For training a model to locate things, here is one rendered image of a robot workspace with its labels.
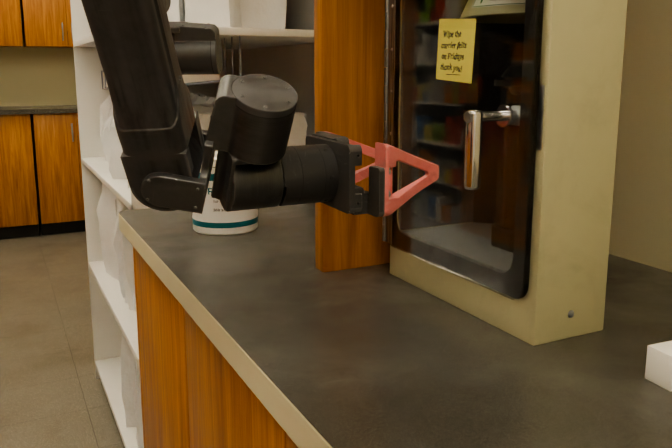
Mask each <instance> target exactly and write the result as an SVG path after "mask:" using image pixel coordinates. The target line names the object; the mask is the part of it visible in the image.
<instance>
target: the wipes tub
mask: <svg viewBox="0 0 672 448"><path fill-rule="evenodd" d="M217 153H218V151H215V156H214V162H213V166H212V171H211V175H210V180H209V184H208V189H207V194H206V198H205V203H204V207H203V212H202V214H200V213H194V212H192V221H193V229H194V230H195V231H196V232H198V233H200V234H205V235H216V236H226V235H238V234H244V233H248V232H251V231H254V230H255V229H256V228H257V227H258V209H249V210H239V211H229V212H227V211H225V210H224V209H223V207H222V205H221V202H220V200H218V199H216V198H212V196H211V193H212V186H213V180H214V173H215V167H216V160H217Z"/></svg>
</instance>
